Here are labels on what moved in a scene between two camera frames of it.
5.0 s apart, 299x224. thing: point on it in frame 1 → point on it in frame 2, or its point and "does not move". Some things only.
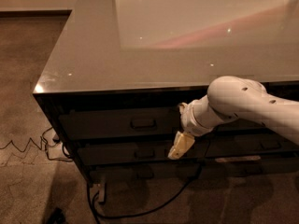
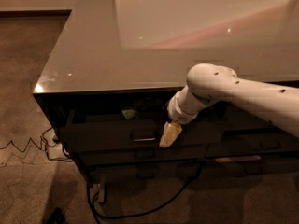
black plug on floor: (57, 217) does not move
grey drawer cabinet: (111, 91) does not move
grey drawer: (249, 167) does not move
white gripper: (189, 119) → (177, 112)
